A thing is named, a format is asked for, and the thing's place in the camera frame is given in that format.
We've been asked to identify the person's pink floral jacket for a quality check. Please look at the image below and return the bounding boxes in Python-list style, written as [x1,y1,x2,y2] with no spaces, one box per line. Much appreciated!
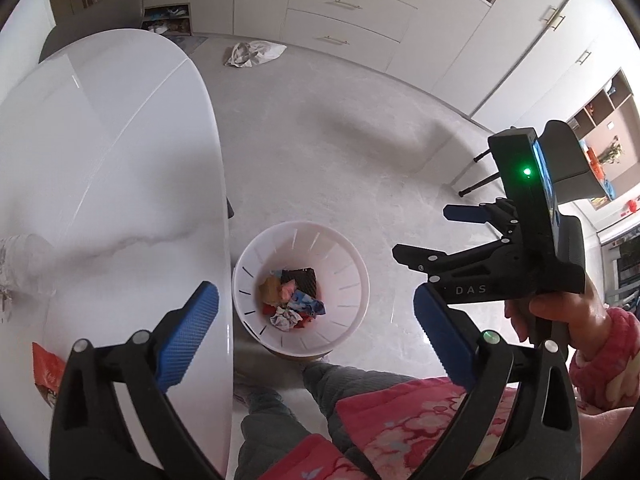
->
[282,374,640,480]

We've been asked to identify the open wooden shelf unit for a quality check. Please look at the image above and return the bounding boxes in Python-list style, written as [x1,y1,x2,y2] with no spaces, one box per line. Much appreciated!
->
[566,67,640,212]

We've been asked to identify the grey chair with black legs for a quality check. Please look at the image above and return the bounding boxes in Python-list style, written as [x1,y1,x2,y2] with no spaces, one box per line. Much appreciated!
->
[456,119,609,202]

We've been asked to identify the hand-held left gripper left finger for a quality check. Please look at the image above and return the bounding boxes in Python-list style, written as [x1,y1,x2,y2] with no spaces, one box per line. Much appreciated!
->
[49,280,224,480]

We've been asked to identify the orange snack packet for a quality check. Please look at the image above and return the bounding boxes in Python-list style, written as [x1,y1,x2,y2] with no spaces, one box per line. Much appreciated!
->
[31,342,69,409]

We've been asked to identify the patterned floor mat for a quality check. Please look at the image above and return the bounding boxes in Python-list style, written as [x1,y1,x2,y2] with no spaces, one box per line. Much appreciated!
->
[164,33,207,54]

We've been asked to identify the person's grey trousers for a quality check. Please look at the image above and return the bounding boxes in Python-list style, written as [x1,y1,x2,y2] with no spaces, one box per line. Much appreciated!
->
[235,360,417,480]

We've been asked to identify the white plastic bag on floor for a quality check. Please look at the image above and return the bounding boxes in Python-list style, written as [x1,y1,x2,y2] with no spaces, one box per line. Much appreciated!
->
[223,39,289,69]

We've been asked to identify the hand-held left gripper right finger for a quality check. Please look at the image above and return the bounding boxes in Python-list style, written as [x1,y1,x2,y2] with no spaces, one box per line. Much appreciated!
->
[413,282,584,480]

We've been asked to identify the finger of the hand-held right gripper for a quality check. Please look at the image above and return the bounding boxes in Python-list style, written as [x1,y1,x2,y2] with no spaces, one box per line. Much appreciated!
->
[443,198,519,235]
[392,238,507,287]

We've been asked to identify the beige drawer unit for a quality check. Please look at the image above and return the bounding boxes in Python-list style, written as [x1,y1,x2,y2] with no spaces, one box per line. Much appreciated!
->
[279,0,522,77]

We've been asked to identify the white plastic waste bin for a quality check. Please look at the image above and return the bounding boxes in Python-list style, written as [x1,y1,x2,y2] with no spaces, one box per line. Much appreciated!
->
[231,220,371,359]

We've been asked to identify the grey upholstered chair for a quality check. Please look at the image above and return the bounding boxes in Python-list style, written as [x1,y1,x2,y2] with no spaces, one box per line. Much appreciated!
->
[38,0,146,64]

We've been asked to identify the clear plastic bottle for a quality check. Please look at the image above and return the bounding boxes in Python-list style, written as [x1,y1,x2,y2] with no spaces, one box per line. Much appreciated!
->
[0,233,57,297]

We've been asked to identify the brown wrapper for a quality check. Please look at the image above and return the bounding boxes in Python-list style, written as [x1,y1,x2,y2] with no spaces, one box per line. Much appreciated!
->
[258,275,284,307]

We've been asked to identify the white wardrobe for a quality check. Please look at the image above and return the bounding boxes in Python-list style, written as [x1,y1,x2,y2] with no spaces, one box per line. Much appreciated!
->
[429,0,640,130]

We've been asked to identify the person's right hand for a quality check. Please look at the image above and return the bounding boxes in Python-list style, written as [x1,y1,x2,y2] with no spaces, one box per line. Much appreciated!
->
[503,277,614,352]

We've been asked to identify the open shoe shelf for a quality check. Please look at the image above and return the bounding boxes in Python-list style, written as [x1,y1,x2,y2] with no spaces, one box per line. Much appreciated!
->
[139,3,194,37]

